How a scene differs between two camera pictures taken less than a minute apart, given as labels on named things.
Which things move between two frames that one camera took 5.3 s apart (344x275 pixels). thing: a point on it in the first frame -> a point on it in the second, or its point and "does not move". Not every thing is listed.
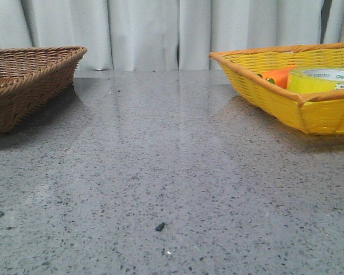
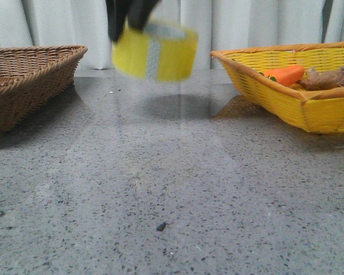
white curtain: (167, 35) does not move
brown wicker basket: (23, 81) does not move
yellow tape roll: (305, 80) -> (164, 50)
